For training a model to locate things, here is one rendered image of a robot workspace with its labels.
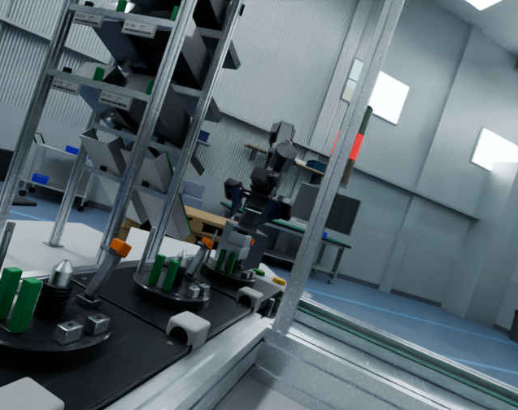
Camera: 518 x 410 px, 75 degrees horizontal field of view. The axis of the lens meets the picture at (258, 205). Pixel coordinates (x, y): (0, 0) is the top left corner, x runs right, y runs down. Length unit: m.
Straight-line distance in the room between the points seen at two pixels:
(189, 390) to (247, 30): 7.36
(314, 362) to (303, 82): 7.26
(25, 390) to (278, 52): 7.50
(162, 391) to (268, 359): 0.30
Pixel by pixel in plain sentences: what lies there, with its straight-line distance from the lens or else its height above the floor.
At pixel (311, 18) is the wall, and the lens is 8.18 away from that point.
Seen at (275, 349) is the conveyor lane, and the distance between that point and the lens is 0.67.
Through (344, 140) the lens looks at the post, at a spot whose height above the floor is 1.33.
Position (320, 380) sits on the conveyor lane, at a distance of 0.67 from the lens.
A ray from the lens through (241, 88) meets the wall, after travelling 7.23.
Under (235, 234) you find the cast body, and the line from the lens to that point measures 0.82.
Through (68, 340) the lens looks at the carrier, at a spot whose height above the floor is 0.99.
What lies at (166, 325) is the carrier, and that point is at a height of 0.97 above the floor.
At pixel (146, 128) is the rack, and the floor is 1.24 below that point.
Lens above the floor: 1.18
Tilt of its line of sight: 1 degrees down
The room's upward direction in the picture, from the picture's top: 19 degrees clockwise
